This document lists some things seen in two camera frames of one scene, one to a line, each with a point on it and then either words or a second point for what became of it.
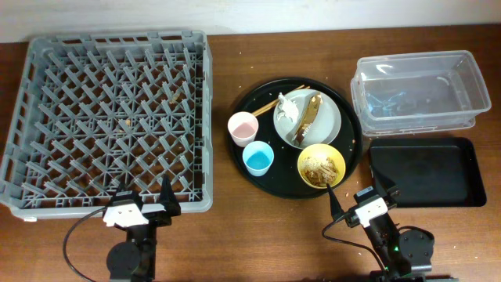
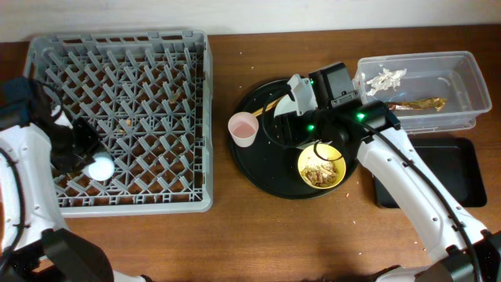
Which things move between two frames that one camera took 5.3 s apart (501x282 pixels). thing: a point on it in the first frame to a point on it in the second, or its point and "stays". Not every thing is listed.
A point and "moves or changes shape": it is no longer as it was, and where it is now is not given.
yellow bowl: (321, 164) stays
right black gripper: (391, 188) to (290, 129)
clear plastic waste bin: (418, 92) stays
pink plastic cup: (243, 127) stays
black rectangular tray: (430, 171) stays
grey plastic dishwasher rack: (99, 112) stays
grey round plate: (325, 127) moves or changes shape
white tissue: (286, 107) moves or changes shape
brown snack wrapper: (311, 113) moves or changes shape
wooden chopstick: (273, 103) stays
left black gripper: (169, 202) to (92, 143)
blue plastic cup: (258, 157) to (102, 168)
